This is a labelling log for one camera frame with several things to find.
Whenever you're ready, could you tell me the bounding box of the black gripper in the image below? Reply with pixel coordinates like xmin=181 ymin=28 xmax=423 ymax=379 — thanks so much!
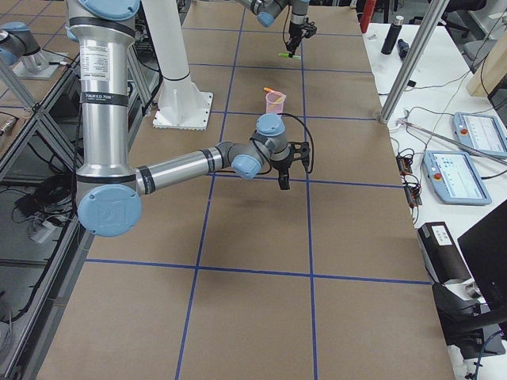
xmin=273 ymin=156 xmax=293 ymax=190
xmin=285 ymin=21 xmax=303 ymax=58

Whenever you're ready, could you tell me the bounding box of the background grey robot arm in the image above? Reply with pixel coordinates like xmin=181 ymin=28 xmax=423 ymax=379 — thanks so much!
xmin=1 ymin=21 xmax=68 ymax=80

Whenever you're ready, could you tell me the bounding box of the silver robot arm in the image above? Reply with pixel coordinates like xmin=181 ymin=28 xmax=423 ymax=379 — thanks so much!
xmin=67 ymin=1 xmax=295 ymax=237
xmin=240 ymin=1 xmax=317 ymax=190

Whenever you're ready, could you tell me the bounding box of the pink mesh pen holder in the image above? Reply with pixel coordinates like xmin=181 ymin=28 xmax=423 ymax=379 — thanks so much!
xmin=265 ymin=91 xmax=286 ymax=114

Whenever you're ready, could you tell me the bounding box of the black water bottle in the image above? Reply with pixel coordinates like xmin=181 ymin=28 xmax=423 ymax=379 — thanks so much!
xmin=381 ymin=15 xmax=404 ymax=55

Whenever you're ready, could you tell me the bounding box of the near teach pendant tablet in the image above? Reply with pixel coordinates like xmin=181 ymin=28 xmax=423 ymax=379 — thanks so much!
xmin=423 ymin=150 xmax=492 ymax=206

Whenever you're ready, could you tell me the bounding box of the teach pendant tablet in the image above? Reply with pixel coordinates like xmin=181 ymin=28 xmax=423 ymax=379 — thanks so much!
xmin=423 ymin=150 xmax=492 ymax=206
xmin=452 ymin=112 xmax=506 ymax=158

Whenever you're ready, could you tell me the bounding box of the metal reacher stick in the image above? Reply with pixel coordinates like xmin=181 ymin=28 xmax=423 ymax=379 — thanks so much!
xmin=395 ymin=109 xmax=507 ymax=159

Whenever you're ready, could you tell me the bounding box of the black cardboard box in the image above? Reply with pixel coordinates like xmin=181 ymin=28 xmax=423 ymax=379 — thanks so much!
xmin=417 ymin=222 xmax=471 ymax=285

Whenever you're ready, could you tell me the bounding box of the far teach pendant tablet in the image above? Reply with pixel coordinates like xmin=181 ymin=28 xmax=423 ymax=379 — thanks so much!
xmin=452 ymin=112 xmax=506 ymax=158

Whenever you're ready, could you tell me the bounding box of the black monitor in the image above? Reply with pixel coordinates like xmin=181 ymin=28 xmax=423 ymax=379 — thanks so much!
xmin=458 ymin=201 xmax=506 ymax=309

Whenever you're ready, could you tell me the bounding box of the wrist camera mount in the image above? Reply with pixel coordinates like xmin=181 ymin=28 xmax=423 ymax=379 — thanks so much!
xmin=301 ymin=21 xmax=317 ymax=39
xmin=288 ymin=142 xmax=311 ymax=172

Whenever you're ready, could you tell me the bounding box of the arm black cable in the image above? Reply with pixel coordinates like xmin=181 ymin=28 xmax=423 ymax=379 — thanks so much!
xmin=280 ymin=112 xmax=316 ymax=174

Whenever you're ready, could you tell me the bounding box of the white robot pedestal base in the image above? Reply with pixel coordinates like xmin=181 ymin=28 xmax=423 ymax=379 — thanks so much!
xmin=142 ymin=0 xmax=213 ymax=131

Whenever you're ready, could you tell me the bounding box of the aluminium frame post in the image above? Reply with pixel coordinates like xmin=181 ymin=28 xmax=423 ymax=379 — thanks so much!
xmin=378 ymin=0 xmax=449 ymax=124

